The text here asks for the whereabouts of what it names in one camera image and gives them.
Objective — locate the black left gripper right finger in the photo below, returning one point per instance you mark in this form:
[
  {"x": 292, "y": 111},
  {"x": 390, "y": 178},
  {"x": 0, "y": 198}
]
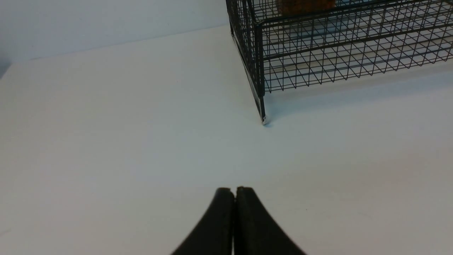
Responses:
[{"x": 255, "y": 231}]

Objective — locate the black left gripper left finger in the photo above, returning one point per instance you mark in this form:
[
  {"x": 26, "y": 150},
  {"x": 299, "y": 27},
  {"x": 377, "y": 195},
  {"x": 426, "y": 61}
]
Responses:
[{"x": 213, "y": 234}]

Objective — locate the black wire mesh shelf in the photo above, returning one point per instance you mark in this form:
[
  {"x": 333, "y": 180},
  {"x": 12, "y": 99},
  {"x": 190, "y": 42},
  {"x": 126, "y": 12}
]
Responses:
[{"x": 354, "y": 39}]

